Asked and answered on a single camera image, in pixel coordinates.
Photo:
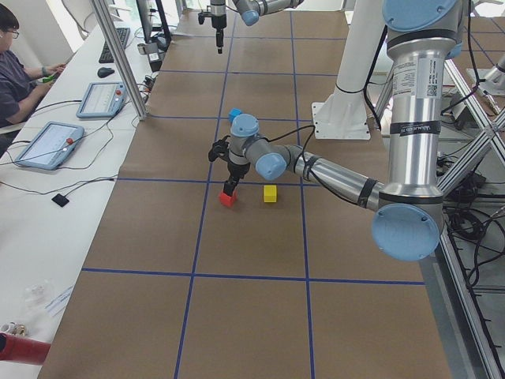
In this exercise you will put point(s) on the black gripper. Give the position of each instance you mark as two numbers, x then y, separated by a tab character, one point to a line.
217	20
236	170

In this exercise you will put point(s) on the red block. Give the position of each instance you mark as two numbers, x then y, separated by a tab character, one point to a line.
228	200

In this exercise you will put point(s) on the yellow block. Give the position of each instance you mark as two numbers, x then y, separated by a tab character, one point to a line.
270	193

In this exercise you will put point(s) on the blue block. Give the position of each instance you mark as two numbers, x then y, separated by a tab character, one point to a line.
233	113

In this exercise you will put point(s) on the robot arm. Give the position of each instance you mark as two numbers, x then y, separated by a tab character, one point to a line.
249	11
418	36

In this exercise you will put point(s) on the black computer mouse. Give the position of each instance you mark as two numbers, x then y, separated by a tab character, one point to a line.
103	72

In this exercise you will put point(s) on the far teach pendant tablet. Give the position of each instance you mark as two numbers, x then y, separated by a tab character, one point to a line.
102	100

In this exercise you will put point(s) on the teach pendant tablet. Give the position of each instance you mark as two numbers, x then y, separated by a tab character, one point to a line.
51	146
102	100

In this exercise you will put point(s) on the small black square pad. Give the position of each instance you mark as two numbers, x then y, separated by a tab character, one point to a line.
60	200

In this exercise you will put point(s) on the near teach pendant tablet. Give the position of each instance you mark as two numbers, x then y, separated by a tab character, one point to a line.
51	146

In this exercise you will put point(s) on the seated person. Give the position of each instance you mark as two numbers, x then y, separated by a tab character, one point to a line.
20	91

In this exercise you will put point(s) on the red cylinder object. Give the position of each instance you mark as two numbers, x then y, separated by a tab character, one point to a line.
23	350

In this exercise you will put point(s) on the aluminium frame post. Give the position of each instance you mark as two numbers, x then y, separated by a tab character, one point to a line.
118	51

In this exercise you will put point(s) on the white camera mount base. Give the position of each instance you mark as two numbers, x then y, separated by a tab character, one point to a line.
343	114

